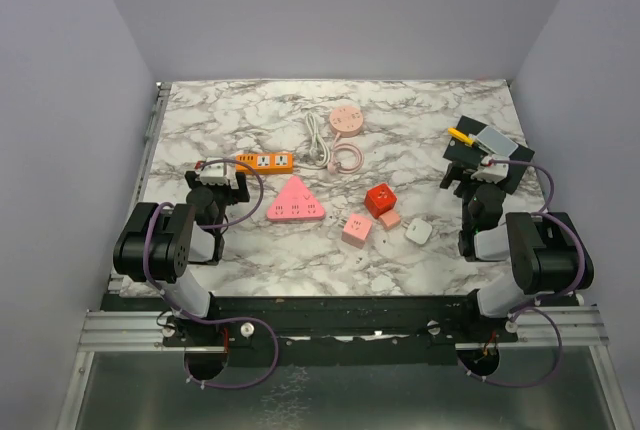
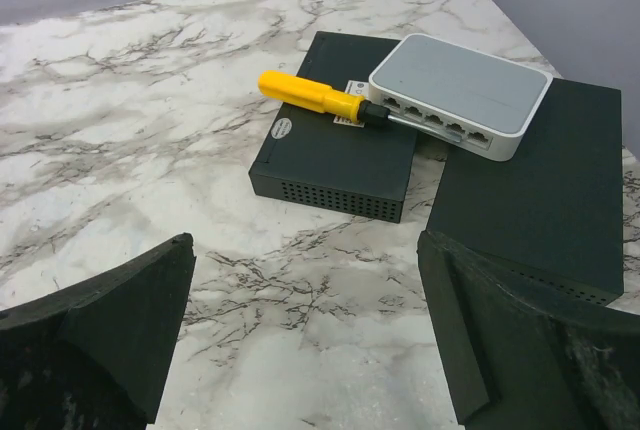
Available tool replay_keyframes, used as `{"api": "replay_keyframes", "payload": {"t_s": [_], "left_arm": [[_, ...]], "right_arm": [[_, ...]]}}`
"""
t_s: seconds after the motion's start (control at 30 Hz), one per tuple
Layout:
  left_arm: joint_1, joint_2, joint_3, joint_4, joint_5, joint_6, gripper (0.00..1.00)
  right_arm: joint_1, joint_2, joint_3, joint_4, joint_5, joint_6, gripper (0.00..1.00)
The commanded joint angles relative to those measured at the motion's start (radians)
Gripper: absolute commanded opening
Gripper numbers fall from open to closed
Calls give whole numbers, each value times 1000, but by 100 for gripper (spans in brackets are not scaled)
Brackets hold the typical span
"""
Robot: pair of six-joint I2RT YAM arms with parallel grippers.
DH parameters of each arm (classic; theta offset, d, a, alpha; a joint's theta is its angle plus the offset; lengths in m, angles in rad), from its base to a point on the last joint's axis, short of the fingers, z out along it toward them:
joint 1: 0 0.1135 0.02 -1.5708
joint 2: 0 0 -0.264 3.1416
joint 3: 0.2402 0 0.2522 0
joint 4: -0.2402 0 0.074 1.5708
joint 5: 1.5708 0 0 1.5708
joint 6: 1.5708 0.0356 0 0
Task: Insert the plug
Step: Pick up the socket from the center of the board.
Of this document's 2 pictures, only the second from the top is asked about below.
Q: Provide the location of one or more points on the black metal network switch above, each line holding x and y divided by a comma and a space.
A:
319, 161

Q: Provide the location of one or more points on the white grey network switch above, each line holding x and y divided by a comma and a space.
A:
476, 101

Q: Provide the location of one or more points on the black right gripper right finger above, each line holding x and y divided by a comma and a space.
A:
518, 354

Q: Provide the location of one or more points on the yellow handled screwdriver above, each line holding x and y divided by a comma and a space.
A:
323, 99

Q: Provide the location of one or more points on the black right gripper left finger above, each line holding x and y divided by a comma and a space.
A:
96, 355

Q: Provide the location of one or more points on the black flat box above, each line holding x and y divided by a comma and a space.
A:
553, 213

